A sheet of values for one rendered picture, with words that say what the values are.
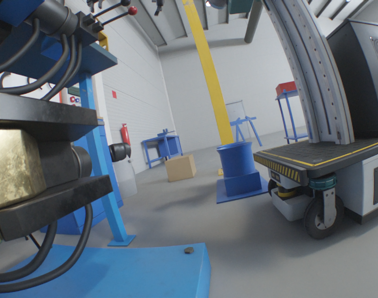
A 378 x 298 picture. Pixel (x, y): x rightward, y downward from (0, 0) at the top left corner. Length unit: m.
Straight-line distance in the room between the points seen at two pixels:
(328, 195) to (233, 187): 0.87
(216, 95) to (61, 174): 2.30
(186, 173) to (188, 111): 8.39
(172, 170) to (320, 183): 2.19
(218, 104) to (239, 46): 9.75
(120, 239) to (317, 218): 0.99
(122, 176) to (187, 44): 10.62
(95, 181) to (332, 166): 0.58
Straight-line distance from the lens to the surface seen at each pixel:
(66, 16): 0.67
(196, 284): 0.52
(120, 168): 2.30
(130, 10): 0.73
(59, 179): 0.25
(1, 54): 0.98
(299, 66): 1.12
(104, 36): 1.22
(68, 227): 1.58
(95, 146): 1.06
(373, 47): 1.01
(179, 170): 2.60
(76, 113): 0.19
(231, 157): 1.39
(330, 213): 0.75
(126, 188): 2.34
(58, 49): 0.81
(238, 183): 1.42
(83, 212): 1.54
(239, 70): 11.36
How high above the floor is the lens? 0.47
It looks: 2 degrees down
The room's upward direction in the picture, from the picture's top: 13 degrees counter-clockwise
